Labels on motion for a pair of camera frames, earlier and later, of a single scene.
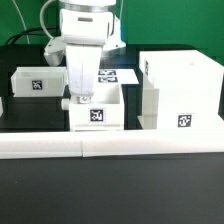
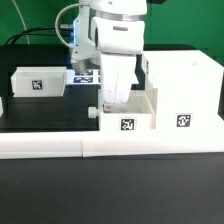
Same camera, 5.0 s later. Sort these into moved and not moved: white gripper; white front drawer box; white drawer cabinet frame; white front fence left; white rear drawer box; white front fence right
Moved: white front drawer box; white gripper
Not moved: white front fence right; white front fence left; white drawer cabinet frame; white rear drawer box
